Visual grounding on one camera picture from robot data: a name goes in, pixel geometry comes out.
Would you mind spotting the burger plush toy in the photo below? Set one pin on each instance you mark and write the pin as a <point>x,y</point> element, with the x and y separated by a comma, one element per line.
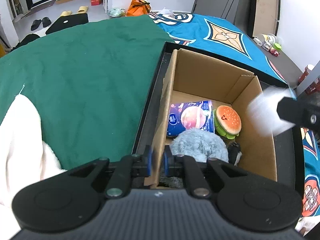
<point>227,122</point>

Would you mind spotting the grey bench mattress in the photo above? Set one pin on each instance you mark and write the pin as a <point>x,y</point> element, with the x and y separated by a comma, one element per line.
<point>288,69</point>

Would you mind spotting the green cloth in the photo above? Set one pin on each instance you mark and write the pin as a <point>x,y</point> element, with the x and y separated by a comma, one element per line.
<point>89,84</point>

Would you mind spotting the leaning black tray lid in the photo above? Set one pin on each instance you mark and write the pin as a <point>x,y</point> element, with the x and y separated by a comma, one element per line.
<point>264,17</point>

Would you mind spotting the grey door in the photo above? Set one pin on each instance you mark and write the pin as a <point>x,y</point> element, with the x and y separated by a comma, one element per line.
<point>220,0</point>

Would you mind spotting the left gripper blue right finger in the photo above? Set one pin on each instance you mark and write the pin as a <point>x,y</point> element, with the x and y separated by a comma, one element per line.
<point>168,162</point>

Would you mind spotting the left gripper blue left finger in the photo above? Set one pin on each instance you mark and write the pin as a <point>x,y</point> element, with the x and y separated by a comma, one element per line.
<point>147,160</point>

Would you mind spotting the purple tissue pack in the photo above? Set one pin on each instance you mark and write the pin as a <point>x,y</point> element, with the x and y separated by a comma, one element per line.
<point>188,115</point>

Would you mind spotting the black slippers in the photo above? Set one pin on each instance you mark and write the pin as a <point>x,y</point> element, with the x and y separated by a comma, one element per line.
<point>36,23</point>

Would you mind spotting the black stool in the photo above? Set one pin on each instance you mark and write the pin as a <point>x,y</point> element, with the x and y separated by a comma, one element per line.
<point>69,21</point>

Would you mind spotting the black shallow tray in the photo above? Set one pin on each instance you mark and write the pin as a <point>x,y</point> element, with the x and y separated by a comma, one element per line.
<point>288,146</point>

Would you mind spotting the fluffy grey-blue plush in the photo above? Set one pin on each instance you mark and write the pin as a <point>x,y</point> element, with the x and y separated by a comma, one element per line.
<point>200,145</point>

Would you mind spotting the blue patterned blanket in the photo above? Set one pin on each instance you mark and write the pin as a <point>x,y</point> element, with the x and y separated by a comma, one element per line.
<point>221,37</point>

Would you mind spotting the green lidded jar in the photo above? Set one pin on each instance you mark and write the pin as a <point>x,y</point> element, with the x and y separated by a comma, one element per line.
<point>277,46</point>

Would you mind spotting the brown cardboard box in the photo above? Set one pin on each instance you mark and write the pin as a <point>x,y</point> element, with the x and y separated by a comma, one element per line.
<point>195,87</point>

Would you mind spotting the orange bag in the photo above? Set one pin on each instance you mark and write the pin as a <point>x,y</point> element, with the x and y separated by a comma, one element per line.
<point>138,8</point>

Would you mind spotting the white towel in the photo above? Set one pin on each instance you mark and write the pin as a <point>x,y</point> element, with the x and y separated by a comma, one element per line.
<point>25,157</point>

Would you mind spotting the white fluff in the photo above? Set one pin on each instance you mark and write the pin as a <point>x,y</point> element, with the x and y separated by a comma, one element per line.
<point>262,111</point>

